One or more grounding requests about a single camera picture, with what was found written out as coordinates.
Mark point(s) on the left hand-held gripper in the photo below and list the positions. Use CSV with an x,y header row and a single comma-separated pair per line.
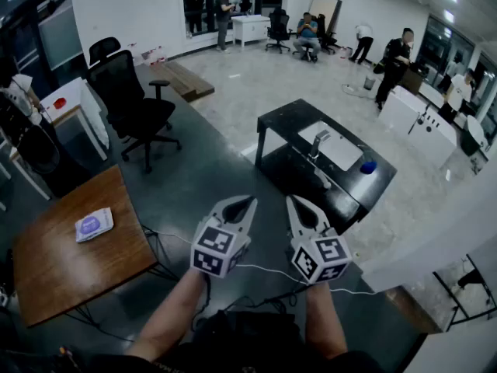
x,y
217,247

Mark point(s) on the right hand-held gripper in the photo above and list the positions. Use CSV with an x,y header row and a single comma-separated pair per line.
x,y
322,256

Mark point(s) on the white purple wipes packet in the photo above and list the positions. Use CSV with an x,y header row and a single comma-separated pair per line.
x,y
94,225

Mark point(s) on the person's right forearm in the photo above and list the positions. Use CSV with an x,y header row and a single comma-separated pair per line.
x,y
324,321

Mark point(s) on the person's left forearm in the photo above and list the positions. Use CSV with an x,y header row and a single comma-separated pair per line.
x,y
171,313

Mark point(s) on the white sink basin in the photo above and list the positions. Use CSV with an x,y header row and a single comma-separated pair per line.
x,y
341,150

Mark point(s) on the silver faucet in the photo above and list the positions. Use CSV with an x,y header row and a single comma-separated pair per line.
x,y
317,142

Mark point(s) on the blue sponge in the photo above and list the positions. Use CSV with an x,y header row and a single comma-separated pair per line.
x,y
368,167

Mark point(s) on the black table with sink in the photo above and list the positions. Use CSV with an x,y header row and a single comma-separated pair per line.
x,y
287,119

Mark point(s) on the person's black shirt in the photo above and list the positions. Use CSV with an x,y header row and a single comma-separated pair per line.
x,y
248,348

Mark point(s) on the white bathtub unit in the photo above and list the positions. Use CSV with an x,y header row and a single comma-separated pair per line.
x,y
404,115

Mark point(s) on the stack of wooden planks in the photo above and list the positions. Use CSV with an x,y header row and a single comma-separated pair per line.
x,y
182,80

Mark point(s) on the grey waste bin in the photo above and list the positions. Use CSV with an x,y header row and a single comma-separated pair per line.
x,y
369,82

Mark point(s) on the black mesh office chair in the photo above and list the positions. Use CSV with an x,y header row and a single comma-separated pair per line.
x,y
128,99

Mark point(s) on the brown wooden table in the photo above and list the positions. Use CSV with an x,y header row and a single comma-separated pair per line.
x,y
70,270

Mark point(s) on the white cabinet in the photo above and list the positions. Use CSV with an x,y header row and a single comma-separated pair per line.
x,y
250,25

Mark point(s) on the large black bag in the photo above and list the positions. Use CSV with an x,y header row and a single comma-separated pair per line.
x,y
50,161

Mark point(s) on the white table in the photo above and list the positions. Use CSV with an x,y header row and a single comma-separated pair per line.
x,y
74,99

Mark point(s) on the small red object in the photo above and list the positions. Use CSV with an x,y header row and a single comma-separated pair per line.
x,y
59,103

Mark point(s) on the leaning whiteboard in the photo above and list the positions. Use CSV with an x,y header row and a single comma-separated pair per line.
x,y
324,10

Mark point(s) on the black metal frame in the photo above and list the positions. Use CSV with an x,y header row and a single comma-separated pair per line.
x,y
456,301

